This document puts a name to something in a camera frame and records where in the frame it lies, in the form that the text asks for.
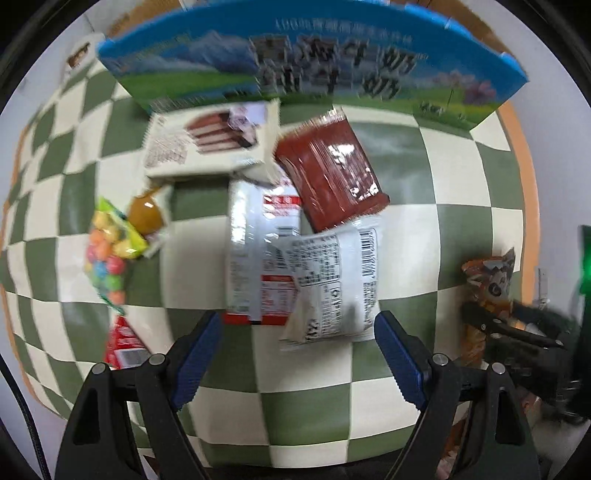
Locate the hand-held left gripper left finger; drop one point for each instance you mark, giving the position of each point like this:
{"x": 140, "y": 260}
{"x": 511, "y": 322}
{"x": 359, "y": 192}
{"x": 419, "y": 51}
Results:
{"x": 203, "y": 353}

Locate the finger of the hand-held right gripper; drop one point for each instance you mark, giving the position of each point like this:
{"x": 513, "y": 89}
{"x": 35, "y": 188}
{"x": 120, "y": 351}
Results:
{"x": 485, "y": 318}
{"x": 545, "y": 313}

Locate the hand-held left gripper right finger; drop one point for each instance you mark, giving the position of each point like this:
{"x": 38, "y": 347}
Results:
{"x": 399, "y": 355}

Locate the orange snack packet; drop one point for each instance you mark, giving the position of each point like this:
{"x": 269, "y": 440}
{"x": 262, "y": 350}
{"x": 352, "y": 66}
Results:
{"x": 494, "y": 277}

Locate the bright red snack packet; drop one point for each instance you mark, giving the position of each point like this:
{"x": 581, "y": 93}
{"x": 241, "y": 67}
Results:
{"x": 122, "y": 344}

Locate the white black-print snack packet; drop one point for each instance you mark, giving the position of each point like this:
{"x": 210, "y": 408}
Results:
{"x": 332, "y": 286}

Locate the white red-label snack packet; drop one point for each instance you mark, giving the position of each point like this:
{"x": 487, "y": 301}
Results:
{"x": 244, "y": 240}

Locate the colourful candy ball packet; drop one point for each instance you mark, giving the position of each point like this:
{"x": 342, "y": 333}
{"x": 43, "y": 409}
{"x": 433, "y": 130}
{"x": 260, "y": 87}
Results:
{"x": 106, "y": 263}

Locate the brown braised egg packet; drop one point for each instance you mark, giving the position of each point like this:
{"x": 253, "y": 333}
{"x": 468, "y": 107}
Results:
{"x": 145, "y": 214}

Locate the dark red snack packet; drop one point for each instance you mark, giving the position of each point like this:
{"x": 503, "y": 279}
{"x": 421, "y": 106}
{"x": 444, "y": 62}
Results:
{"x": 328, "y": 175}

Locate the white chocolate wafer packet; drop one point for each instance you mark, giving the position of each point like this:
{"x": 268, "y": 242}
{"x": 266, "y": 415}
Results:
{"x": 184, "y": 143}

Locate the blue printed cardboard box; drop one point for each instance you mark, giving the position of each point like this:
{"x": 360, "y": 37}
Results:
{"x": 184, "y": 60}

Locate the green white checkered blanket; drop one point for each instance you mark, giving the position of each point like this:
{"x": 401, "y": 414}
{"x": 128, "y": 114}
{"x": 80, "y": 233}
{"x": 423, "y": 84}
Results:
{"x": 461, "y": 184}

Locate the bear print pillow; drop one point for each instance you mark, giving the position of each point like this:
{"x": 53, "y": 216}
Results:
{"x": 78, "y": 57}

